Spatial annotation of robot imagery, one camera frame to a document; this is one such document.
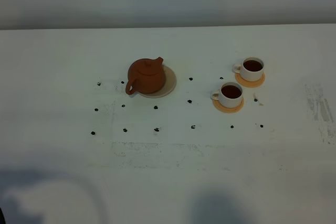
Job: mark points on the brown clay teapot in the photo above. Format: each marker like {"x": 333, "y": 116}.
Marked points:
{"x": 145, "y": 76}

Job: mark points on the near orange round coaster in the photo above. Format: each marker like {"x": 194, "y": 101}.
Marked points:
{"x": 228, "y": 109}

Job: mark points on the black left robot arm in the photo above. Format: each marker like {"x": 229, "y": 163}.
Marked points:
{"x": 2, "y": 218}

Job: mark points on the orange round coaster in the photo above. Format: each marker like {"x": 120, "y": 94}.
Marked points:
{"x": 228, "y": 109}
{"x": 249, "y": 84}

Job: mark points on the far orange round coaster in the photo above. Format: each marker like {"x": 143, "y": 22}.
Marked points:
{"x": 249, "y": 84}

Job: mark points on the far white teacup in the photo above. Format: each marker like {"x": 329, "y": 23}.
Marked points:
{"x": 250, "y": 69}

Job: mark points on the near white teacup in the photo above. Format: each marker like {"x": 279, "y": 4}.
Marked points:
{"x": 229, "y": 95}

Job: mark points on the white teacup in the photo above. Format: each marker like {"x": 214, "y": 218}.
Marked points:
{"x": 229, "y": 95}
{"x": 250, "y": 69}

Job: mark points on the beige round teapot saucer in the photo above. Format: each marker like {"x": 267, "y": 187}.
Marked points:
{"x": 168, "y": 87}

